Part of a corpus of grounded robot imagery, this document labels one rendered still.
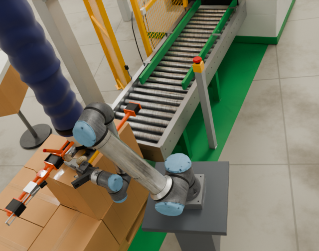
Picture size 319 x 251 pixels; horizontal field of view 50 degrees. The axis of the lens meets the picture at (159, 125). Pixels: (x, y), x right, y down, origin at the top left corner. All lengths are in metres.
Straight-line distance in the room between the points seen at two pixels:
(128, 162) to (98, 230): 0.95
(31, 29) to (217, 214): 1.42
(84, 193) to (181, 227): 0.66
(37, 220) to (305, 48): 3.47
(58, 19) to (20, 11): 1.69
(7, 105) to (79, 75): 0.78
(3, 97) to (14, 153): 0.93
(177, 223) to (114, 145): 0.70
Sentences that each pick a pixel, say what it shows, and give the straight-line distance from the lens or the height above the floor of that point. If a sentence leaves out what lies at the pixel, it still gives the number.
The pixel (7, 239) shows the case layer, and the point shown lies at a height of 0.54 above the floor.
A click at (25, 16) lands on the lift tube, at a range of 1.82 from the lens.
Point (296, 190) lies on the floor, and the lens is 3.04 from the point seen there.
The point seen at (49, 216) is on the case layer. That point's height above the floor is 0.54.
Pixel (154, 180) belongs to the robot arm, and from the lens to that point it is 1.73.
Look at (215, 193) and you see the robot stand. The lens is 2.13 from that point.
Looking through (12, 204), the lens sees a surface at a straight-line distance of 2.14.
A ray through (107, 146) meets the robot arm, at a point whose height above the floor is 1.44.
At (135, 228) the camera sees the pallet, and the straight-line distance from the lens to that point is 2.99.
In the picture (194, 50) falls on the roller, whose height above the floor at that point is 0.54.
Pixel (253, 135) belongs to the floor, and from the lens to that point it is 3.41.
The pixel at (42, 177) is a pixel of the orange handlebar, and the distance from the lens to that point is 2.17.
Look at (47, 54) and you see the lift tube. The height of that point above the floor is 1.71.
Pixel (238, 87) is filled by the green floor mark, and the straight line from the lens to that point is 3.95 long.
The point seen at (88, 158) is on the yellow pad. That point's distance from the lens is 2.27.
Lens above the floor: 2.53
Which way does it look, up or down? 43 degrees down
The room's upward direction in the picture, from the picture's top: 18 degrees counter-clockwise
